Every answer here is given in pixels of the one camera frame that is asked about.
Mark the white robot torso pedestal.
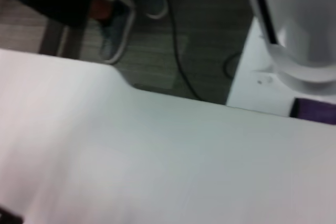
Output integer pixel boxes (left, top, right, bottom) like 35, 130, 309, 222
227, 0, 336, 119

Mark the long black cable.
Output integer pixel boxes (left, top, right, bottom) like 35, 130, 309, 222
146, 0, 207, 101

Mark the grey sneaker with white sole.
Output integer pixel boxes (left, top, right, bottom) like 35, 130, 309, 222
99, 0, 137, 65
145, 0, 169, 20

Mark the dark purple box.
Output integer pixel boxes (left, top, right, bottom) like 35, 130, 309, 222
290, 98, 336, 125

